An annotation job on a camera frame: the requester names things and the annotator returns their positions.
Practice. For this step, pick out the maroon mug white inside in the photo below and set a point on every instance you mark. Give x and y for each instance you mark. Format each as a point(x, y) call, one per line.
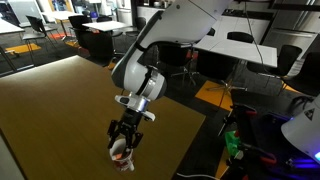
point(126, 162)

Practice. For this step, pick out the black chair near counter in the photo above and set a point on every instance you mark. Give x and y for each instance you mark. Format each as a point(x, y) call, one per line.
point(140, 23)

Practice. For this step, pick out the orange marker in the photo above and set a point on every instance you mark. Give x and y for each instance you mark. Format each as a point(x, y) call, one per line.
point(117, 157)

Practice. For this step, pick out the black chair far left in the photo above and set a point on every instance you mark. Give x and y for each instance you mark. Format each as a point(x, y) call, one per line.
point(39, 32)

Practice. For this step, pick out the black chair right side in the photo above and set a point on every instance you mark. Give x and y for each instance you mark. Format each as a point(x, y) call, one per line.
point(287, 57)

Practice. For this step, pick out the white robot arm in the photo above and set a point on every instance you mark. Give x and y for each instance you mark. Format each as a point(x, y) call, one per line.
point(184, 22)

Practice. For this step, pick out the black chair at centre table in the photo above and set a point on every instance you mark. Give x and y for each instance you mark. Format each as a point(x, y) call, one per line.
point(79, 27)

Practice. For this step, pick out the white table far back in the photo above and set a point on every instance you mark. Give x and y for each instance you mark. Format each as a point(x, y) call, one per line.
point(60, 15)

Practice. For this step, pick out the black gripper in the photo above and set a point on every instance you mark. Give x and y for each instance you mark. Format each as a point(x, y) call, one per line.
point(127, 126)

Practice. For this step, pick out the white robot base cone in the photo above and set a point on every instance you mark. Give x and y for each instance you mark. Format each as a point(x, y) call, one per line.
point(303, 130)

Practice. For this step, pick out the white table far left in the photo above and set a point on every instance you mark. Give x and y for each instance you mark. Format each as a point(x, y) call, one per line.
point(8, 28)

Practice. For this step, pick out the black tripod with green clamp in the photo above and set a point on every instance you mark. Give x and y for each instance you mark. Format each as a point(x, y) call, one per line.
point(247, 158)

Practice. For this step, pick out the white square table centre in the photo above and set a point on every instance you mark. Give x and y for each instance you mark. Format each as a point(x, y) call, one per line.
point(106, 26)

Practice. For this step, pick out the black chair behind table right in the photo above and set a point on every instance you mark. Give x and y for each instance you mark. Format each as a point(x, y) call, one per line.
point(240, 36)

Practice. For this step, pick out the white double table right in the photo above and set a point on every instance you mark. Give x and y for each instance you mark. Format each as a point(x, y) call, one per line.
point(246, 51)

